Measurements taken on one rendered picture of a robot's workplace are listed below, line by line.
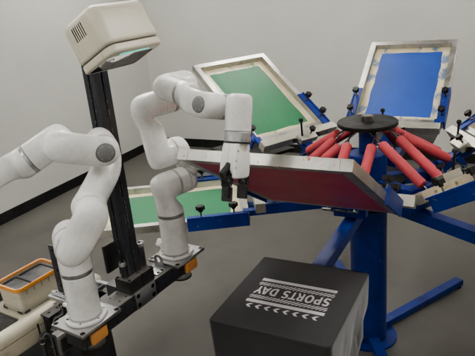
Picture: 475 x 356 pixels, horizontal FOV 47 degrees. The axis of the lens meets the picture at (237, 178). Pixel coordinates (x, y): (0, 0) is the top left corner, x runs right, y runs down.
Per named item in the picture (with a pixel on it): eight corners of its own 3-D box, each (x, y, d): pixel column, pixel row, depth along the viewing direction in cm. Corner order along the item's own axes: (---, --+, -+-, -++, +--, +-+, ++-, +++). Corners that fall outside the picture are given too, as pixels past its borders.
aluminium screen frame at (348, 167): (352, 172, 151) (353, 159, 151) (176, 159, 177) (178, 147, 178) (399, 214, 220) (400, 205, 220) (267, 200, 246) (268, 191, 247)
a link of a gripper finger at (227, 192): (223, 176, 149) (222, 200, 149) (218, 176, 146) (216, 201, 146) (233, 177, 147) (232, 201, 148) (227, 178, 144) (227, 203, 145)
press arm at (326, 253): (288, 337, 191) (287, 322, 189) (273, 333, 194) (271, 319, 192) (373, 203, 294) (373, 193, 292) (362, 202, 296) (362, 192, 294)
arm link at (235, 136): (234, 131, 157) (234, 140, 157) (219, 131, 149) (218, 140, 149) (257, 132, 153) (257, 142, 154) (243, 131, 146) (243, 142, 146)
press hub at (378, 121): (396, 363, 299) (399, 126, 253) (326, 347, 317) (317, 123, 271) (409, 323, 332) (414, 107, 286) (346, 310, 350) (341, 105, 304)
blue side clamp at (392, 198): (387, 205, 192) (389, 186, 193) (373, 203, 195) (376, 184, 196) (401, 217, 219) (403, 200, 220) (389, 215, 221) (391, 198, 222)
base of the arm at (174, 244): (145, 256, 199) (139, 217, 194) (167, 241, 209) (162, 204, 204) (179, 263, 191) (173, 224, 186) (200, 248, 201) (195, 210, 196)
